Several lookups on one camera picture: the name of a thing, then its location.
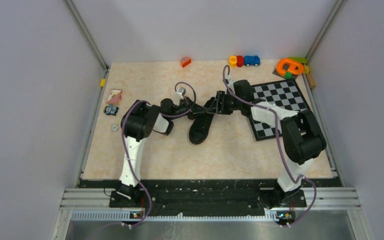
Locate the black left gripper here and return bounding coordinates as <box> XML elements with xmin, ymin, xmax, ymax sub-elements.
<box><xmin>169</xmin><ymin>95</ymin><xmax>209</xmax><ymax>121</ymax></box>

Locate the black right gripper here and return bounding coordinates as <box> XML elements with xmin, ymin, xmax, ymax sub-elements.
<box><xmin>207</xmin><ymin>90</ymin><xmax>243</xmax><ymax>115</ymax></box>

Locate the black canvas sneaker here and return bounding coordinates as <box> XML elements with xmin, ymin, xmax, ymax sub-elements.
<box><xmin>188</xmin><ymin>98</ymin><xmax>215</xmax><ymax>145</ymax></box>

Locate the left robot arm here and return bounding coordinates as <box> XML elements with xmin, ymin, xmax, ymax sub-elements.
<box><xmin>117</xmin><ymin>97</ymin><xmax>215</xmax><ymax>207</ymax></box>

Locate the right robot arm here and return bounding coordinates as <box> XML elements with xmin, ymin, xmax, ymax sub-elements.
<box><xmin>205</xmin><ymin>80</ymin><xmax>327</xmax><ymax>206</ymax></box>

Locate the orange toy brick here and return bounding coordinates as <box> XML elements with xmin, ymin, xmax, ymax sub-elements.
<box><xmin>180</xmin><ymin>56</ymin><xmax>192</xmax><ymax>68</ymax></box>

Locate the yellow toy cylinder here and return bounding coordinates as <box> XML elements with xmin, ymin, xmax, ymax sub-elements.
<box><xmin>228</xmin><ymin>55</ymin><xmax>238</xmax><ymax>68</ymax></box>

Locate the red toy cylinder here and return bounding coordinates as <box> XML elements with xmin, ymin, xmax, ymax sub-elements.
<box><xmin>236</xmin><ymin>55</ymin><xmax>244</xmax><ymax>68</ymax></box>

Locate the blue toy car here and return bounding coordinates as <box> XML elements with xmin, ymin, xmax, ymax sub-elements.
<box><xmin>243</xmin><ymin>55</ymin><xmax>261</xmax><ymax>67</ymax></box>

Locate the black white checkerboard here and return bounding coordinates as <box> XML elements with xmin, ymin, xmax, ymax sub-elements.
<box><xmin>249</xmin><ymin>79</ymin><xmax>310</xmax><ymax>141</ymax></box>

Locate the pink tangram puzzle box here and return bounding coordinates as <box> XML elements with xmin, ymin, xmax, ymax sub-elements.
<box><xmin>106</xmin><ymin>89</ymin><xmax>123</xmax><ymax>106</ymax></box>

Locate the small blue toy robot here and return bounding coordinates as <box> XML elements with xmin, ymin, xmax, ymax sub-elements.
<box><xmin>103</xmin><ymin>105</ymin><xmax>119</xmax><ymax>116</ymax></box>

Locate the wooden block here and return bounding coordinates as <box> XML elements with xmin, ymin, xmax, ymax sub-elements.
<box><xmin>306</xmin><ymin>74</ymin><xmax>317</xmax><ymax>90</ymax></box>

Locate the green toy block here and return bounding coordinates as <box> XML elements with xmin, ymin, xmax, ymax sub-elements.
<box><xmin>288</xmin><ymin>56</ymin><xmax>308</xmax><ymax>65</ymax></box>

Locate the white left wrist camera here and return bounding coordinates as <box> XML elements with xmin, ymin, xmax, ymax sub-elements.
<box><xmin>176</xmin><ymin>87</ymin><xmax>186</xmax><ymax>99</ymax></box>

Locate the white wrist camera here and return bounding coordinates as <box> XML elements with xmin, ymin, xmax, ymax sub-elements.
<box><xmin>225</xmin><ymin>78</ymin><xmax>235</xmax><ymax>91</ymax></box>
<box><xmin>176</xmin><ymin>87</ymin><xmax>186</xmax><ymax>99</ymax></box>

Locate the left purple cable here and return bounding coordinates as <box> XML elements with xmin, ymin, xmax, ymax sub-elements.
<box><xmin>120</xmin><ymin>81</ymin><xmax>198</xmax><ymax>229</ymax></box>

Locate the purple cable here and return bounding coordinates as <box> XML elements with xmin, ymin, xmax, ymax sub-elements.
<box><xmin>120</xmin><ymin>81</ymin><xmax>198</xmax><ymax>229</ymax></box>
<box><xmin>222</xmin><ymin>64</ymin><xmax>317</xmax><ymax>228</ymax></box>

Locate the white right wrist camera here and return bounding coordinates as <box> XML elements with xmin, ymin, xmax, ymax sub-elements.
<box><xmin>225</xmin><ymin>78</ymin><xmax>235</xmax><ymax>91</ymax></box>

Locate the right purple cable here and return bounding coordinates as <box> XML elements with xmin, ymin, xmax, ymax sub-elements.
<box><xmin>222</xmin><ymin>64</ymin><xmax>317</xmax><ymax>228</ymax></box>

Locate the orange plastic ring toy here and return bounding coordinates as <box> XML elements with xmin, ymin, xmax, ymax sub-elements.
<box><xmin>275</xmin><ymin>58</ymin><xmax>306</xmax><ymax>79</ymax></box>

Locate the yellow clip on rail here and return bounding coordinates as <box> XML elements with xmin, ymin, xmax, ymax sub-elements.
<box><xmin>99</xmin><ymin>78</ymin><xmax>106</xmax><ymax>88</ymax></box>

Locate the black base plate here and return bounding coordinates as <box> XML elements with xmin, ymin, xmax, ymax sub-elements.
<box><xmin>109</xmin><ymin>178</ymin><xmax>344</xmax><ymax>218</ymax></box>

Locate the aluminium frame rail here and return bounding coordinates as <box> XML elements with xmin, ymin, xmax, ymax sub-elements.
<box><xmin>63</xmin><ymin>0</ymin><xmax>109</xmax><ymax>71</ymax></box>

